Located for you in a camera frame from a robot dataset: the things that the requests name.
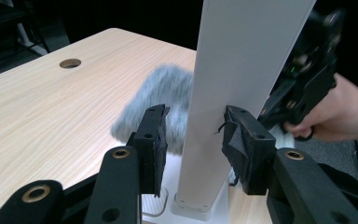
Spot white desk frame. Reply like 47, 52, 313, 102
15, 22, 49, 57

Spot white desk lamp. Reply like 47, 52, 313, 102
141, 0, 318, 224

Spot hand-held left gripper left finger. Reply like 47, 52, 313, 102
127, 104, 171, 199

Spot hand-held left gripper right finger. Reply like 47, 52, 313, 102
222, 105, 277, 196

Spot light blue fluffy cloth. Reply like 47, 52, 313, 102
110, 63, 296, 156

